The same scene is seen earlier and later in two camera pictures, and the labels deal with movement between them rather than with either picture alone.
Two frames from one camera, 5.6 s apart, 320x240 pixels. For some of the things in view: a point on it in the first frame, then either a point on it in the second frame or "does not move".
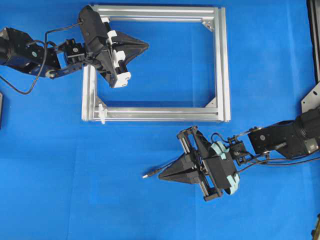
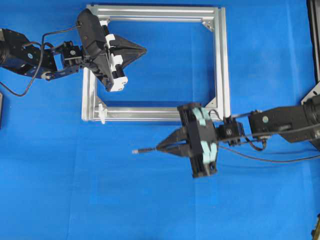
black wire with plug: x=240 y=171 → x=146 y=150
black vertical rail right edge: x=313 y=10 does not move
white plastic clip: x=102 y=113 does not move
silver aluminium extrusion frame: x=93 y=112 does not move
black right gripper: x=218 y=175 → x=202 y=138
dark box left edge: x=1 y=111 does not move
